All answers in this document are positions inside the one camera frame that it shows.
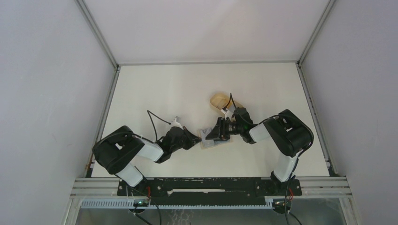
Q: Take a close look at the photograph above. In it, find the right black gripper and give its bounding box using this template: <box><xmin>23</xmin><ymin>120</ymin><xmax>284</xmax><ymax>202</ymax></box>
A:
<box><xmin>205</xmin><ymin>116</ymin><xmax>243</xmax><ymax>142</ymax></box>

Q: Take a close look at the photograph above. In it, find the beige leather card holder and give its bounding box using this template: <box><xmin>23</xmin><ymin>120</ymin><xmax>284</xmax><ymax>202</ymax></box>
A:
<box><xmin>199</xmin><ymin>127</ymin><xmax>234</xmax><ymax>150</ymax></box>

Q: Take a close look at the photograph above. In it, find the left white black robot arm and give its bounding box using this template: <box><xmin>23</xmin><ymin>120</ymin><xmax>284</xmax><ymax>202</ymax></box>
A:
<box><xmin>92</xmin><ymin>126</ymin><xmax>201</xmax><ymax>195</ymax></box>

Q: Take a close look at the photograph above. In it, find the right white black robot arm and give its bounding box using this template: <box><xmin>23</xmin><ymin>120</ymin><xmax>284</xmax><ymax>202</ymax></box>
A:
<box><xmin>205</xmin><ymin>107</ymin><xmax>314</xmax><ymax>195</ymax></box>

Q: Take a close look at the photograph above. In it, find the beige oval plastic tray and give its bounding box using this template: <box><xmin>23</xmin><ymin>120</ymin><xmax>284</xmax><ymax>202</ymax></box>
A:
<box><xmin>210</xmin><ymin>92</ymin><xmax>243</xmax><ymax>117</ymax></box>

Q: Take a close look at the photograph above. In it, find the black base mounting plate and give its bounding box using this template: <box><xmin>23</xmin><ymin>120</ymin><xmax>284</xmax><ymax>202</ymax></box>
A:
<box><xmin>117</xmin><ymin>177</ymin><xmax>303</xmax><ymax>206</ymax></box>

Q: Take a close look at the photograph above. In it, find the left green circuit board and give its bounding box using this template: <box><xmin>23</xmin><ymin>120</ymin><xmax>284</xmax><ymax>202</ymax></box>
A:
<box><xmin>133</xmin><ymin>200</ymin><xmax>149</xmax><ymax>207</ymax></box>

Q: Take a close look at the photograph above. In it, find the right circuit board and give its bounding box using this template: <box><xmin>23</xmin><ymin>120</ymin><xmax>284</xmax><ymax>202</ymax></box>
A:
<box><xmin>273</xmin><ymin>201</ymin><xmax>291</xmax><ymax>208</ymax></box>

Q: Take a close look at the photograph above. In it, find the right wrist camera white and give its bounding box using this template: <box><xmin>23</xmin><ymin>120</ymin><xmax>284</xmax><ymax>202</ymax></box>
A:
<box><xmin>221</xmin><ymin>107</ymin><xmax>234</xmax><ymax>120</ymax></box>

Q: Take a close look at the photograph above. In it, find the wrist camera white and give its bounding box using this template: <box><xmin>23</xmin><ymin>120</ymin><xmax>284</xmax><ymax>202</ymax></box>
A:
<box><xmin>170</xmin><ymin>116</ymin><xmax>183</xmax><ymax>129</ymax></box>
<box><xmin>221</xmin><ymin>107</ymin><xmax>234</xmax><ymax>120</ymax></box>

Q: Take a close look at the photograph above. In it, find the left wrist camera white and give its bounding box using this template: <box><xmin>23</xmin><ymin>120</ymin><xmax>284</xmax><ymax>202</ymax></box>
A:
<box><xmin>170</xmin><ymin>116</ymin><xmax>183</xmax><ymax>129</ymax></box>

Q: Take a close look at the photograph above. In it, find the aluminium front frame rail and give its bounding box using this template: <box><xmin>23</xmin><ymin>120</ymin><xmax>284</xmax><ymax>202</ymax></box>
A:
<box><xmin>70</xmin><ymin>177</ymin><xmax>352</xmax><ymax>199</ymax></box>

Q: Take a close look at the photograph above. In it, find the white slotted cable duct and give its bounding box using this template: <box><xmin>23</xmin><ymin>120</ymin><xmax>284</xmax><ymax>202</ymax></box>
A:
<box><xmin>81</xmin><ymin>198</ymin><xmax>275</xmax><ymax>210</ymax></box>

